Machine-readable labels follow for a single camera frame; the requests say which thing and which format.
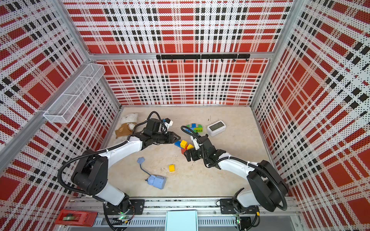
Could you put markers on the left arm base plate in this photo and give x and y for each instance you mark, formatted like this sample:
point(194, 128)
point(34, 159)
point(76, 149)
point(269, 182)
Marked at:
point(126, 207)

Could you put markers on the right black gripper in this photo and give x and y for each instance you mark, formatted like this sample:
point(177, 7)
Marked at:
point(188, 155)

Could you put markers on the light blue tray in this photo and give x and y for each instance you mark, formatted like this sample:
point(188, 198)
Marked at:
point(181, 220)

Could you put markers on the white teddy bear brown shirt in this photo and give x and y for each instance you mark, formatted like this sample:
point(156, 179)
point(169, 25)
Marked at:
point(126, 125)

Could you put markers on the yellow tall lego brick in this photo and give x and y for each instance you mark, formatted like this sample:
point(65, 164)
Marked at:
point(184, 144)

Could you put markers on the black hook rail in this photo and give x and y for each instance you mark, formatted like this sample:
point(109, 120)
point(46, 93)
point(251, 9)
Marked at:
point(202, 56)

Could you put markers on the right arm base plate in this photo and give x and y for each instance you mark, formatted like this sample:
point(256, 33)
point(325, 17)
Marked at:
point(232, 206)

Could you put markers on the white digital clock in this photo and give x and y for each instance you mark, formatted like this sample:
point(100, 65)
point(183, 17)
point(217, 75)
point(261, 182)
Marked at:
point(216, 128)

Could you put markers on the light blue charger with cable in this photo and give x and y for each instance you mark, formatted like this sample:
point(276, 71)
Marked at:
point(153, 180)

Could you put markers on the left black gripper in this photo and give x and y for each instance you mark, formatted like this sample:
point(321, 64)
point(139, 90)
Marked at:
point(170, 139)

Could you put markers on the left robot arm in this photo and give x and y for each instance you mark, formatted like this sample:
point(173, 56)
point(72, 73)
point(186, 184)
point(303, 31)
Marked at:
point(89, 173)

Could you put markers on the red tool box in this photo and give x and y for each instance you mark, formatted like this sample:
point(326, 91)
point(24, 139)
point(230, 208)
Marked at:
point(76, 218)

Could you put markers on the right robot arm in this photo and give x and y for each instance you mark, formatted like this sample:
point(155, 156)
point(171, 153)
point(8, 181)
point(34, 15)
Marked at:
point(268, 189)

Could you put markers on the red square lego brick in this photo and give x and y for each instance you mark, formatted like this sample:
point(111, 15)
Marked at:
point(183, 150)

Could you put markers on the white wire mesh basket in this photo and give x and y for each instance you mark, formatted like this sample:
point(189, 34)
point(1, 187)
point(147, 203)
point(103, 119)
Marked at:
point(68, 103)

